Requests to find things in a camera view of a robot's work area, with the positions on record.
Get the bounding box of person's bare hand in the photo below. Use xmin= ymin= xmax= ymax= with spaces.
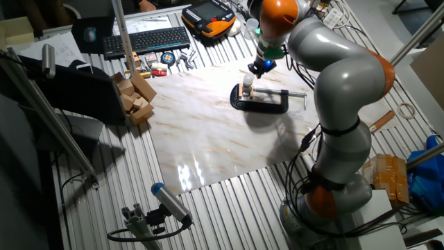
xmin=138 ymin=0 xmax=157 ymax=13

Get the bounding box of slanted aluminium frame brace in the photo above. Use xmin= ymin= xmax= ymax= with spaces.
xmin=390 ymin=3 xmax=444 ymax=67

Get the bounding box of long slanted aluminium profile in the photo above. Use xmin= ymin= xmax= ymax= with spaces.
xmin=0 ymin=48 xmax=100 ymax=190

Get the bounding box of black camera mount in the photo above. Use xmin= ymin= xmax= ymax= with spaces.
xmin=145 ymin=204 xmax=167 ymax=235

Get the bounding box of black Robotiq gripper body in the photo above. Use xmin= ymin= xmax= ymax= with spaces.
xmin=253 ymin=57 xmax=278 ymax=72

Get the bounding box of brass pipe fitting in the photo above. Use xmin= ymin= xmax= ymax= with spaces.
xmin=124 ymin=70 xmax=153 ymax=79

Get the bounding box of beige rubber ring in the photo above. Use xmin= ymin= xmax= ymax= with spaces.
xmin=398 ymin=102 xmax=416 ymax=120

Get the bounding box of hammer with wooden handle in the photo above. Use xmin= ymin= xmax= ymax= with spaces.
xmin=368 ymin=110 xmax=397 ymax=135

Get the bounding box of white paper stack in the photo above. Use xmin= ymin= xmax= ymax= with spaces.
xmin=19 ymin=31 xmax=86 ymax=67

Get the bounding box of clear plastic jar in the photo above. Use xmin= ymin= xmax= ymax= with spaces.
xmin=244 ymin=17 xmax=259 ymax=40

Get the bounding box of black camera cable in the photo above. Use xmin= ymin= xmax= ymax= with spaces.
xmin=106 ymin=222 xmax=194 ymax=243

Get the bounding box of beige foam box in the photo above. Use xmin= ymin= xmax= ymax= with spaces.
xmin=0 ymin=16 xmax=35 ymax=48

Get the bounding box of small printed card box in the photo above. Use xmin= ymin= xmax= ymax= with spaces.
xmin=144 ymin=51 xmax=159 ymax=69

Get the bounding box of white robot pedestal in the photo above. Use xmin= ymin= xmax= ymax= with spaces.
xmin=341 ymin=189 xmax=409 ymax=250

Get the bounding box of dark computer mouse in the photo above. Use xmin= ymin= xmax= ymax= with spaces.
xmin=83 ymin=26 xmax=97 ymax=44

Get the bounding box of black metal C-clamp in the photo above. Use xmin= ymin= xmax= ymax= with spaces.
xmin=229 ymin=83 xmax=308 ymax=115

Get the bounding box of white egg shaped object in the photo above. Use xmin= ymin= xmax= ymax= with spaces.
xmin=227 ymin=19 xmax=242 ymax=38

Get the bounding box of brown cardboard sheet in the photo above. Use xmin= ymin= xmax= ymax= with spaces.
xmin=410 ymin=43 xmax=444 ymax=112

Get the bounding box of aluminium frame bar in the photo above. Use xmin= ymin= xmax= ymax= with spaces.
xmin=405 ymin=142 xmax=444 ymax=171

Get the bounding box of blue plastic bag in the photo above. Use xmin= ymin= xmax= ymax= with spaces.
xmin=407 ymin=134 xmax=444 ymax=213

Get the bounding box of black laptop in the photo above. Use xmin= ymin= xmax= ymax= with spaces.
xmin=19 ymin=55 xmax=128 ymax=153

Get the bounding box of marble pattern table sheet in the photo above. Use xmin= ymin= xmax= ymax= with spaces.
xmin=146 ymin=51 xmax=400 ymax=196

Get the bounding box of brown taped cardboard package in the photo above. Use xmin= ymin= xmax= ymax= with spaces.
xmin=362 ymin=153 xmax=410 ymax=206

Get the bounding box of white printed paper sheet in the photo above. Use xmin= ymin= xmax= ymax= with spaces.
xmin=112 ymin=15 xmax=173 ymax=35

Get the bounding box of open brown cardboard box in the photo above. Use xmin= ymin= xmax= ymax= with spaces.
xmin=110 ymin=71 xmax=157 ymax=126

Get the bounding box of black orange teach pendant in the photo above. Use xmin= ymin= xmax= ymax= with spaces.
xmin=180 ymin=0 xmax=237 ymax=39

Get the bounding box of tall aluminium frame post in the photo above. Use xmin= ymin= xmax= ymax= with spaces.
xmin=110 ymin=0 xmax=137 ymax=76

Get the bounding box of short aluminium profile stub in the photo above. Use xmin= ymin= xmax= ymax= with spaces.
xmin=121 ymin=203 xmax=164 ymax=250

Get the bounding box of black mouse pad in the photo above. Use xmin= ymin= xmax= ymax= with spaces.
xmin=71 ymin=16 xmax=115 ymax=55

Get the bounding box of silver depth camera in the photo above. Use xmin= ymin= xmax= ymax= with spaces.
xmin=41 ymin=43 xmax=56 ymax=79

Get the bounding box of white power strip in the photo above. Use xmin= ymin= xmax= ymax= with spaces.
xmin=322 ymin=7 xmax=343 ymax=29

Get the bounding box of black computer keyboard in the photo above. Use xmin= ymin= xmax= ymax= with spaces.
xmin=101 ymin=26 xmax=191 ymax=60

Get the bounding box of silver camera blue cap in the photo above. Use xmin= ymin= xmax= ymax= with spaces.
xmin=151 ymin=182 xmax=194 ymax=225

